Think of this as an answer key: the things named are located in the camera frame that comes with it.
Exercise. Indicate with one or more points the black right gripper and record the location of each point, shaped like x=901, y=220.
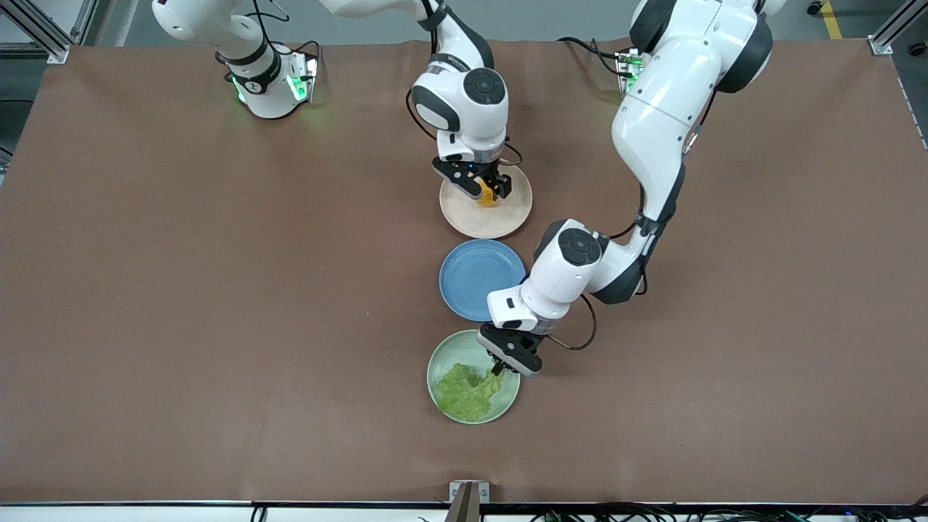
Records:
x=496, y=174

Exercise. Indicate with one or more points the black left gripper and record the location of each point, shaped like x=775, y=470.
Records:
x=535, y=341

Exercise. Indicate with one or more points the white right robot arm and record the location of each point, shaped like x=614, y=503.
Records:
x=464, y=101

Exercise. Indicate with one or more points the beige round plate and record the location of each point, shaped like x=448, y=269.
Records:
x=486, y=221

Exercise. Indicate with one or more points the black round frame foot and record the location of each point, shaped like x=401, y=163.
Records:
x=918, y=49

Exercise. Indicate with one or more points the brown table cover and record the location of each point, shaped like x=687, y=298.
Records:
x=217, y=362

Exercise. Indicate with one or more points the black caster wheel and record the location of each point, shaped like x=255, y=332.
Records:
x=815, y=7

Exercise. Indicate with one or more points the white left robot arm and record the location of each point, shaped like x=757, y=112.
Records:
x=660, y=109

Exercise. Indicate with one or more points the yellow lemon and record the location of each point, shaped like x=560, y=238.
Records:
x=489, y=198

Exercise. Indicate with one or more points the aluminium frame profile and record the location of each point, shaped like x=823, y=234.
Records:
x=43, y=32
x=899, y=22

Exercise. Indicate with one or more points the blue round plate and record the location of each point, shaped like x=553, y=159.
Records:
x=471, y=279

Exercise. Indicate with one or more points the pale green round plate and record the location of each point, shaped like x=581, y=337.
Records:
x=449, y=355

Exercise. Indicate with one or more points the green lettuce leaf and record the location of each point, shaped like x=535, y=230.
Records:
x=467, y=395

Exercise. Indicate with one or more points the grey metal camera mount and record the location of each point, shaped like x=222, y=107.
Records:
x=469, y=500

